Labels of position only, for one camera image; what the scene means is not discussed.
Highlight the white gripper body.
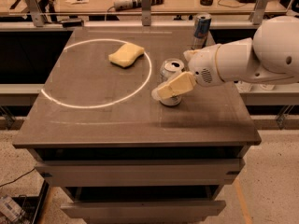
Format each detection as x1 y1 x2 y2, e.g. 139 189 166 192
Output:
188 44 224 87

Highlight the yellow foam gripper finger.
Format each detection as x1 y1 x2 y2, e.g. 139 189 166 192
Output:
183 49 200 62
151 72 196 100

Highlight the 7up soda can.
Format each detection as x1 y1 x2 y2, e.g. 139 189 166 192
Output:
160 58 184 106

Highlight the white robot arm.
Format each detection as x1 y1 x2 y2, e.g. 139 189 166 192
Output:
151 16 299 101

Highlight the blue Red Bull can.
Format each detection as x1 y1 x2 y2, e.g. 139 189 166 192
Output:
192 13 211 49

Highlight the yellow sponge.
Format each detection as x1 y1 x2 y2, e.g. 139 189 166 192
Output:
108 43 144 68

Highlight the grey power strip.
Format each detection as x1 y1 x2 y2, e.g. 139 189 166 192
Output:
113 0 164 11

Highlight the upper cabinet drawer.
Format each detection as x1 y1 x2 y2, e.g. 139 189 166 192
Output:
36 159 245 187

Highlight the cabinet drawer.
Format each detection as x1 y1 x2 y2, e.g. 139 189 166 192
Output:
36 159 245 187
61 200 226 224

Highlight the lower cabinet drawer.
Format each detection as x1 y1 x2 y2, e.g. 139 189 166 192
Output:
61 200 226 224

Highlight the black crate with box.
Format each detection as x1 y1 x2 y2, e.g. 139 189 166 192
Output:
0 181 49 224

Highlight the metal bracket middle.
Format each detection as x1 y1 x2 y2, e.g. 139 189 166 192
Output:
141 0 151 26

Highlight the metal bracket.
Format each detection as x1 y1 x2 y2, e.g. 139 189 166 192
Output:
249 0 270 25
23 0 45 27
141 0 151 26

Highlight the metal bracket right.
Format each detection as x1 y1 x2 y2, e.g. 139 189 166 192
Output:
249 0 270 25

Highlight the metal bracket left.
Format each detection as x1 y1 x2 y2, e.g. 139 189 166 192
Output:
23 0 45 27

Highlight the black floor cable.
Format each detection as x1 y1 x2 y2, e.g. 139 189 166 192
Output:
0 167 36 189

